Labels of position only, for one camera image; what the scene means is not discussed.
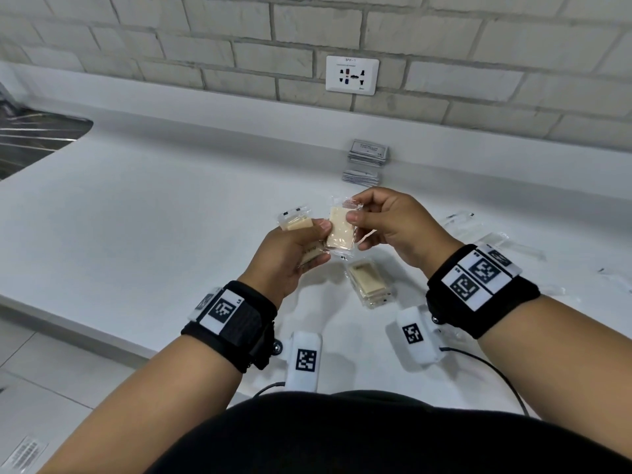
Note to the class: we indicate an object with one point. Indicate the person's left hand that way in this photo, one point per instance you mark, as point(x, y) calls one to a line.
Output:
point(281, 261)

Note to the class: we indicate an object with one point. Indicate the person's right hand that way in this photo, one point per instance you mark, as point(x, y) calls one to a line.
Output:
point(405, 222)

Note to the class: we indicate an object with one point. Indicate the stack of toothpaste sachets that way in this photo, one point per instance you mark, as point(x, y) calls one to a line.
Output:
point(361, 177)

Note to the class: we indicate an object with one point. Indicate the stack of shampoo sachets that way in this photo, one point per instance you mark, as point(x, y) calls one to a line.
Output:
point(368, 152)

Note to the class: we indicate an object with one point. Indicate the pile of clear-wrapped toiletries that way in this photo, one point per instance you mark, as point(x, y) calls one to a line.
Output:
point(494, 239)

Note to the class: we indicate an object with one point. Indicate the person's left forearm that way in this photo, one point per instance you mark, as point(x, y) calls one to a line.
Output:
point(143, 414)

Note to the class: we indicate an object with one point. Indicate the person's right forearm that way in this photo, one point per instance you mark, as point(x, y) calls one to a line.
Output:
point(568, 370)

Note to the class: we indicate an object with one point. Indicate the white countertop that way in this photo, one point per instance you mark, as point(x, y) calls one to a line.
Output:
point(148, 231)

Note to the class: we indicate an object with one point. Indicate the black marker wristband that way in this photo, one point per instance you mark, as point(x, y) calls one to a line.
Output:
point(252, 330)
point(513, 306)

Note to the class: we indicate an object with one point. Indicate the black shirt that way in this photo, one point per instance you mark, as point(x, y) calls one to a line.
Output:
point(395, 439)

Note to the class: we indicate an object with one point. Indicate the steel sink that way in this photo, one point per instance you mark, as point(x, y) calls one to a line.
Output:
point(34, 138)

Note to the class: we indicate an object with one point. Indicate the white striped floor plate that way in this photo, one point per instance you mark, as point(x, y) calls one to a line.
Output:
point(22, 454)

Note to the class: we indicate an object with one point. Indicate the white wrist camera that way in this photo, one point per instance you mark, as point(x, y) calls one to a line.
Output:
point(303, 380)
point(422, 352)

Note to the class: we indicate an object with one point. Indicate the white wall socket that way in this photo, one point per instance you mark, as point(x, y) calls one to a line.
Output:
point(352, 75)

